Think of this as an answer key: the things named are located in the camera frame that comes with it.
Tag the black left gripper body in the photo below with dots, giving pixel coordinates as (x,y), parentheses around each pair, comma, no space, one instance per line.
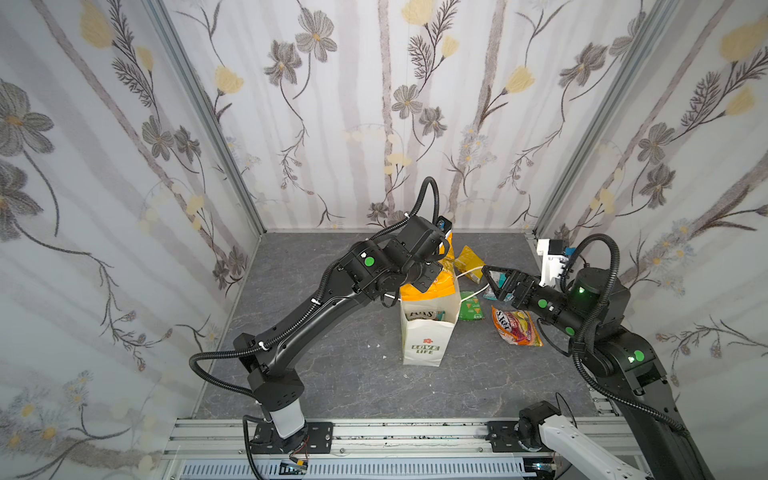
(429,274)

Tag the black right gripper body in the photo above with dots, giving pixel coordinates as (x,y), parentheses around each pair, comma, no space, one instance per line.
(514,288)

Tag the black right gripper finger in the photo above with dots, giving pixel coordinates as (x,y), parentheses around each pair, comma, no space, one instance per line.
(492,271)
(509,285)

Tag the yellow snack packet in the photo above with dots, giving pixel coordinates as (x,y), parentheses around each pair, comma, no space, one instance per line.
(469,264)

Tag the orange snack bag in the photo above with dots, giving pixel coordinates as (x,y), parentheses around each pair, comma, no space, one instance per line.
(444,284)

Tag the green chips bag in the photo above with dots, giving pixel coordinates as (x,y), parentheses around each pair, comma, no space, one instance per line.
(470,307)

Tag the Fox's lemon blackcurrant candy bag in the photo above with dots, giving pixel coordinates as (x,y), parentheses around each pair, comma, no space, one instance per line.
(516,327)

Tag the white paper shopping bag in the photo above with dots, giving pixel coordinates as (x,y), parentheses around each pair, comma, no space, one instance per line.
(424,343)

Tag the teal candy bag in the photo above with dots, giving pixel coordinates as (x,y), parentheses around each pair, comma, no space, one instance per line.
(495,286)

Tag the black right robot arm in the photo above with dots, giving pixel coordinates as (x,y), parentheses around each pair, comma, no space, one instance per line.
(622,365)

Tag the small green circuit board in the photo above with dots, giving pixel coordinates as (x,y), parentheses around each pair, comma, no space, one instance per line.
(293,467)

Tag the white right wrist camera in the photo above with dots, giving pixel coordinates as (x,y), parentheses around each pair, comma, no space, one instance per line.
(554,257)

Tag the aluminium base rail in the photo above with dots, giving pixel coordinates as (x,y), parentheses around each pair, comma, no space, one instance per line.
(453,448)

